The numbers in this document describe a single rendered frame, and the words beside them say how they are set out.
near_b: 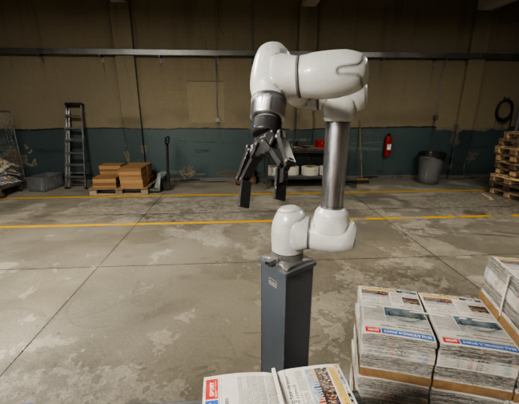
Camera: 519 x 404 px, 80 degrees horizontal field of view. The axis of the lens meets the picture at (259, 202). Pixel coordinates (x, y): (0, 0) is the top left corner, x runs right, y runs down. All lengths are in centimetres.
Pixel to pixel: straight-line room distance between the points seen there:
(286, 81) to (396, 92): 773
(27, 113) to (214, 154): 424
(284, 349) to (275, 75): 130
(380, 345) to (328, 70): 112
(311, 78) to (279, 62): 9
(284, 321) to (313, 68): 116
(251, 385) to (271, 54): 84
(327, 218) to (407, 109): 738
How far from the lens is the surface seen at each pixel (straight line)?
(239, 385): 92
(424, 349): 153
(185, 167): 782
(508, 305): 169
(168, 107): 777
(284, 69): 82
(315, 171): 728
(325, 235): 141
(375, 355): 154
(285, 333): 165
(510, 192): 802
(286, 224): 141
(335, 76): 80
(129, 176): 704
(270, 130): 77
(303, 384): 93
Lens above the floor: 171
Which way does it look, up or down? 16 degrees down
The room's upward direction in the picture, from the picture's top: straight up
